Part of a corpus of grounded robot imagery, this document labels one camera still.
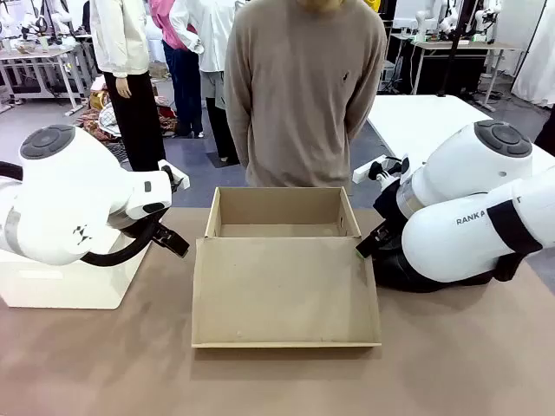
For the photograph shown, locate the white table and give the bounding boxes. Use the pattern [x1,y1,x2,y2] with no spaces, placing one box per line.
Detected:
[366,94,555,192]

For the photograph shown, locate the patterned cloth pile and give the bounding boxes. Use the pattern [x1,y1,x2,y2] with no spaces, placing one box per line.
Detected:
[71,84,179,142]

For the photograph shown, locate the white-topped lab desk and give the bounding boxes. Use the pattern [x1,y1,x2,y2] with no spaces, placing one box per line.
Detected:
[389,34,526,101]

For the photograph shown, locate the grey-legged lab desk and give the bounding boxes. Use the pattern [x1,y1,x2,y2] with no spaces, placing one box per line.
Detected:
[0,45,90,116]

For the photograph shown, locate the brown cardboard shoe box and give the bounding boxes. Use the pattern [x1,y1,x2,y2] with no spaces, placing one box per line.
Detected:
[191,185,382,349]

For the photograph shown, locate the black leather shoe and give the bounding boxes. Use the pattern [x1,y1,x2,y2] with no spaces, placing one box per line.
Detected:
[373,244,495,294]

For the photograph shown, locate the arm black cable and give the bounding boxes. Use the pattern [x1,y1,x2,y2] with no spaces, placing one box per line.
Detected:
[0,160,162,266]
[487,201,543,283]

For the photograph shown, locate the white plastic storage box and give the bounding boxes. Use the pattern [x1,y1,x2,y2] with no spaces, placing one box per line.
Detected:
[0,224,148,310]

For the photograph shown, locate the figure in white shirt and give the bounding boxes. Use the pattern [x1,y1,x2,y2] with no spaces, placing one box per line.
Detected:
[168,0,242,166]

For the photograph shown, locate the black tripod pole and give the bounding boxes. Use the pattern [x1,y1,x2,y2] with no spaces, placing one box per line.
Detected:
[435,0,478,97]

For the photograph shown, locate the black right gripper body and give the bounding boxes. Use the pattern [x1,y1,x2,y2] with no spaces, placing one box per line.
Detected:
[373,181,411,226]

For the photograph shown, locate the figure in pink top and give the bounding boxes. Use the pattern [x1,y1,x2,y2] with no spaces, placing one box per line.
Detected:
[149,0,205,139]

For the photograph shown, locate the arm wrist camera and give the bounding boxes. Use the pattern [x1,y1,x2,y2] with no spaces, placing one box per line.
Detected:
[352,153,411,185]
[156,159,191,192]

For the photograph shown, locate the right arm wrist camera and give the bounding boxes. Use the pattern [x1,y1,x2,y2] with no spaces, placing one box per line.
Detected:
[352,153,411,185]

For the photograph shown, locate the white curtain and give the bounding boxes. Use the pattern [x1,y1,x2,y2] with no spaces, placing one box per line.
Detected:
[511,0,555,109]

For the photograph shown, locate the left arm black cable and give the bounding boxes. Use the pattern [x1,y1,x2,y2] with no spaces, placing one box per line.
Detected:
[0,160,162,266]

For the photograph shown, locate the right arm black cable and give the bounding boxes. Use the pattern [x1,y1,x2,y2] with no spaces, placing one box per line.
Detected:
[487,201,543,283]

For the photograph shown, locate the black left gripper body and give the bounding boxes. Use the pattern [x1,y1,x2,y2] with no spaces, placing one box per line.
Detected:
[113,215,162,239]

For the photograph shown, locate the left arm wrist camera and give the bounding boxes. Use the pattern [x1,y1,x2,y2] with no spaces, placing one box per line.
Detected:
[156,159,191,192]

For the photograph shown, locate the bystander in black clothes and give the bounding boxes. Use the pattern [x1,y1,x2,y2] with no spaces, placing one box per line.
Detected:
[533,113,555,157]

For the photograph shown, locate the person in beige sweater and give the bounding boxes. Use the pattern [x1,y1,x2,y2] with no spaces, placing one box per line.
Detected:
[223,0,389,188]

